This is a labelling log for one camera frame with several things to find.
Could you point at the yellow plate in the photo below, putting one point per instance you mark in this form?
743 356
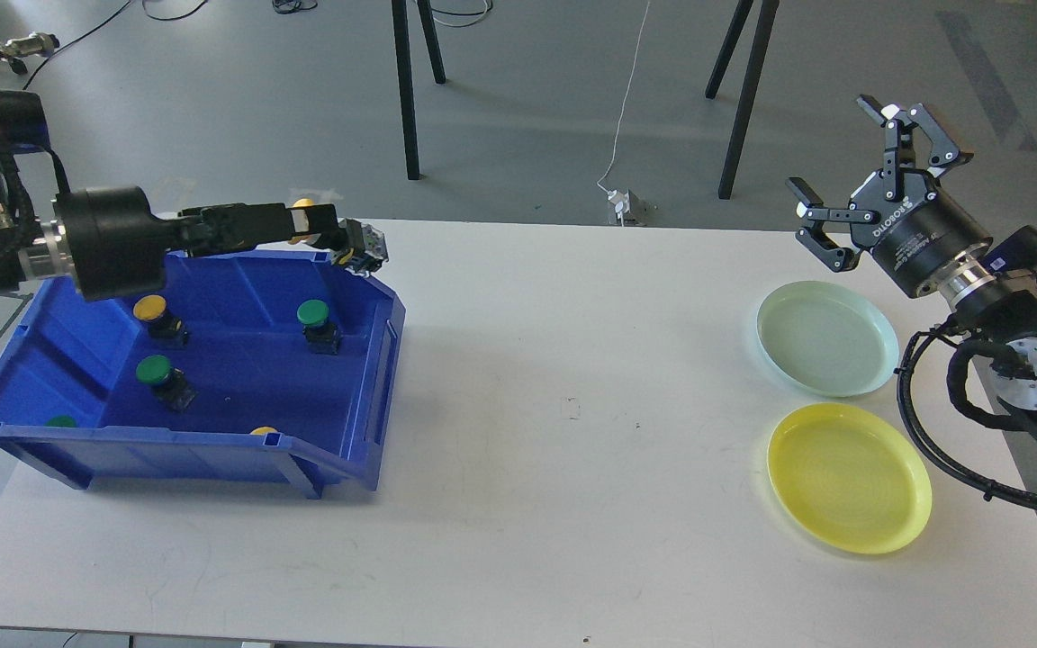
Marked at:
849 479

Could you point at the yellow button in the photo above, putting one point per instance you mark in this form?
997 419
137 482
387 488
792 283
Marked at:
359 248
164 328

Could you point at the light green plate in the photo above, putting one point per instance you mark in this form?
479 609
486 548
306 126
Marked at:
826 339

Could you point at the blue plastic bin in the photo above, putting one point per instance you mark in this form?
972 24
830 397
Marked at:
246 358

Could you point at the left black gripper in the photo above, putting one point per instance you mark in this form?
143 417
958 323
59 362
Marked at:
110 243

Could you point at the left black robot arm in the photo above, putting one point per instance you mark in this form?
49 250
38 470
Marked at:
31 175

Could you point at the black tripod legs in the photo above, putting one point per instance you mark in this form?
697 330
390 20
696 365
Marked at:
752 76
405 72

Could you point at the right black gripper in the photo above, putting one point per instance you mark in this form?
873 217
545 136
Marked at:
915 234

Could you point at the black tripod legs right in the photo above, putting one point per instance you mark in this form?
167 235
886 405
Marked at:
752 76

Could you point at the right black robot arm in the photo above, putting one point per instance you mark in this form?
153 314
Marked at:
992 295

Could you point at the black tripod legs left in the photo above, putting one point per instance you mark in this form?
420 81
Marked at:
405 72

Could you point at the green button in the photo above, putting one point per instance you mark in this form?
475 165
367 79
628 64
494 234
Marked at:
61 421
166 382
319 331

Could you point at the white power plug adapter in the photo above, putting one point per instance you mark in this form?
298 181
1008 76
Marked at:
626 209

